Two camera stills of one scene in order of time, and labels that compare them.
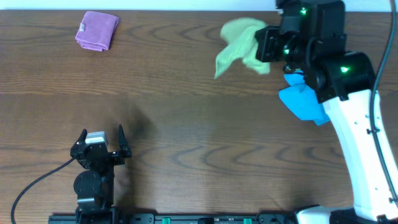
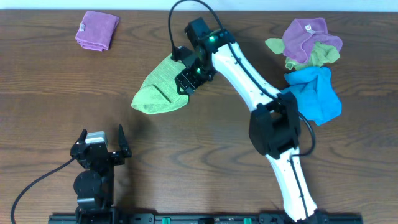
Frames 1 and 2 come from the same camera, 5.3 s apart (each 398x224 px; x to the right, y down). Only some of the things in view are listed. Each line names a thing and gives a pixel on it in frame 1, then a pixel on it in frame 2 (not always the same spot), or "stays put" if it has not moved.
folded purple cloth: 97,30 stays put
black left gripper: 119,157 stays put
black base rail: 173,218 stays put
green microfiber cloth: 240,33 → 159,91
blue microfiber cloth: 302,99 stays put
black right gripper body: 273,46 → 195,75
